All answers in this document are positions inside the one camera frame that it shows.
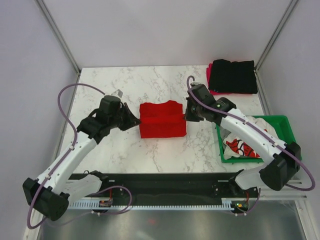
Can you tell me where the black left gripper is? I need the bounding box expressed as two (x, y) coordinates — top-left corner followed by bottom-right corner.
(108, 102), (141, 132)

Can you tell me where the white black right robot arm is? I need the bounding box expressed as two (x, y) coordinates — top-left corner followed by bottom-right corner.
(185, 96), (301, 197)

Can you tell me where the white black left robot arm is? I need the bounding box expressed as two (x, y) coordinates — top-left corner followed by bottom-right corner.
(22, 103), (141, 221)

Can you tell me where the folded pink t-shirt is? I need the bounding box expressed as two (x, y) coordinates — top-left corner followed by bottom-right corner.
(206, 63), (253, 97)

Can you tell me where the folded black t-shirt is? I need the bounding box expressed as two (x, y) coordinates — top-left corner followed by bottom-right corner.
(208, 58), (259, 95)

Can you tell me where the white red printed t-shirt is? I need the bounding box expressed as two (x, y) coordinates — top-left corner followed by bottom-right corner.
(220, 116), (278, 160)

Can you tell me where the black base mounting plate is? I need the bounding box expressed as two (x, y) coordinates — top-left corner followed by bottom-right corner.
(90, 170), (258, 205)

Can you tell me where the green plastic bin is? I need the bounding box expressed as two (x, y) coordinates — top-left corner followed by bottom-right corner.
(216, 115), (296, 164)

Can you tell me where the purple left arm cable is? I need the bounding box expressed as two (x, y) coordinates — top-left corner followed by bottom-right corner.
(26, 83), (133, 230)

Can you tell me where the white slotted cable duct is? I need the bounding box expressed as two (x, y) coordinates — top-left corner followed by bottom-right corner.
(67, 197), (248, 211)

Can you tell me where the aluminium rail right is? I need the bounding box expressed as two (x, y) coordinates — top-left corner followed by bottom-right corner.
(259, 186), (307, 201)

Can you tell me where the aluminium frame post left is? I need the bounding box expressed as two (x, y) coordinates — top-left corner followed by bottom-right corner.
(34, 0), (82, 76)

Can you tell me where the aluminium frame post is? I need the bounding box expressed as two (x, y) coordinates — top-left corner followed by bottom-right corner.
(254, 0), (300, 72)
(34, 0), (82, 76)

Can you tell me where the aluminium frame post right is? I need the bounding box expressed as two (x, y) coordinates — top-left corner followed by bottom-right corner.
(254, 0), (300, 72)

